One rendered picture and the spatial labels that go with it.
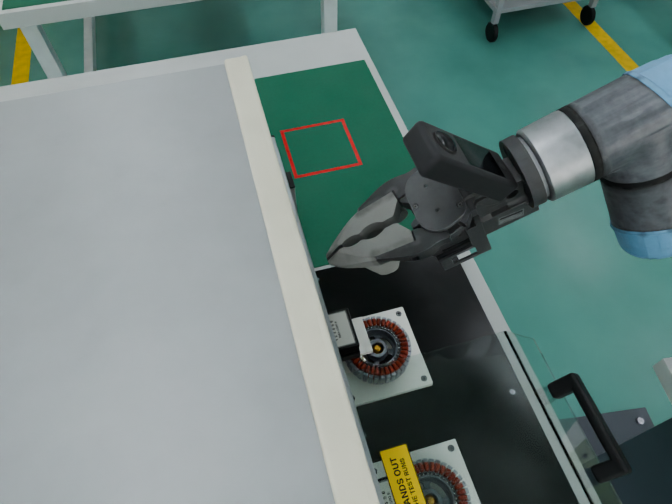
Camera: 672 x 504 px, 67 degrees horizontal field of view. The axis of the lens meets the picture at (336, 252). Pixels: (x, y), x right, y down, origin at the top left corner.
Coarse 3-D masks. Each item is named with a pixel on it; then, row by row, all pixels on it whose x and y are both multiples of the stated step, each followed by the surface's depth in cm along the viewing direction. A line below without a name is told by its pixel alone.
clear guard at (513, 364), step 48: (384, 384) 56; (432, 384) 56; (480, 384) 56; (528, 384) 56; (384, 432) 53; (432, 432) 53; (480, 432) 53; (528, 432) 53; (576, 432) 57; (384, 480) 50; (432, 480) 50; (480, 480) 50; (528, 480) 50; (576, 480) 50
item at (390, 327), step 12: (372, 324) 87; (384, 324) 87; (372, 336) 88; (384, 336) 88; (396, 336) 86; (408, 336) 86; (384, 348) 85; (396, 348) 85; (408, 348) 85; (348, 360) 84; (360, 360) 84; (372, 360) 86
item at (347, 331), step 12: (336, 312) 77; (348, 312) 77; (336, 324) 76; (348, 324) 76; (360, 324) 80; (336, 336) 74; (348, 336) 74; (360, 336) 79; (348, 348) 74; (360, 348) 78
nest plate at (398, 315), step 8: (384, 312) 92; (392, 312) 92; (400, 312) 92; (392, 320) 91; (400, 320) 91; (408, 328) 90; (416, 344) 89; (416, 352) 88; (368, 360) 87; (384, 360) 87; (344, 368) 86
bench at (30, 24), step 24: (0, 0) 155; (24, 0) 154; (48, 0) 154; (72, 0) 155; (96, 0) 155; (120, 0) 157; (144, 0) 159; (168, 0) 161; (192, 0) 163; (336, 0) 180; (0, 24) 153; (24, 24) 155; (336, 24) 187; (48, 48) 166; (48, 72) 173
